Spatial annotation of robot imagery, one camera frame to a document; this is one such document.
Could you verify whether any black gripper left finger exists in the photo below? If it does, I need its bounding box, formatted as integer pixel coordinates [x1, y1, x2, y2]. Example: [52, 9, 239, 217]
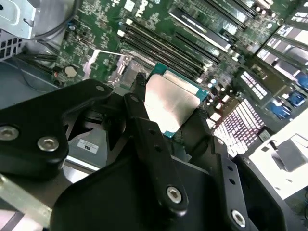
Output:
[0, 73, 190, 217]

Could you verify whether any silver green CPU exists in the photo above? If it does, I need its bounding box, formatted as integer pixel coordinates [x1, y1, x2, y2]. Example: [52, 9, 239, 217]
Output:
[143, 62, 209, 139]

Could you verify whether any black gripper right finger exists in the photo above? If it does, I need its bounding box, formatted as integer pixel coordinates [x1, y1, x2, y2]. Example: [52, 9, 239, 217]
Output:
[180, 108, 299, 231]

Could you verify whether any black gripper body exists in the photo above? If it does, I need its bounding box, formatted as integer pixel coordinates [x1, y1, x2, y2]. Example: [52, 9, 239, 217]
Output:
[51, 154, 229, 231]

